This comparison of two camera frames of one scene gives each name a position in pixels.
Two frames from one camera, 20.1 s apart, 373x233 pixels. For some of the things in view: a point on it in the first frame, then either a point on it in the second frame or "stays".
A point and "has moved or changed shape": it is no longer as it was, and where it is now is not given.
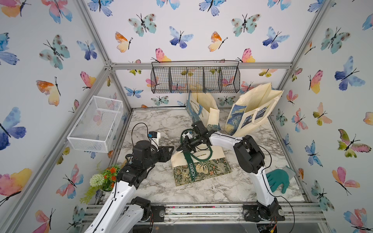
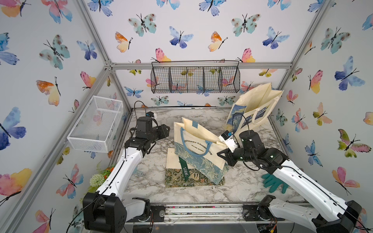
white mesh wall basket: x=95 y=127 stays
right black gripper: x=186 y=145 -> x=229 y=158
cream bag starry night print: x=251 y=109 stays
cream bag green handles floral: x=190 y=166 has moved or changed shape
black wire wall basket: x=195 y=76 stays
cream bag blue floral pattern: x=202 y=107 -> x=196 y=146
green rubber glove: x=276 y=177 stays
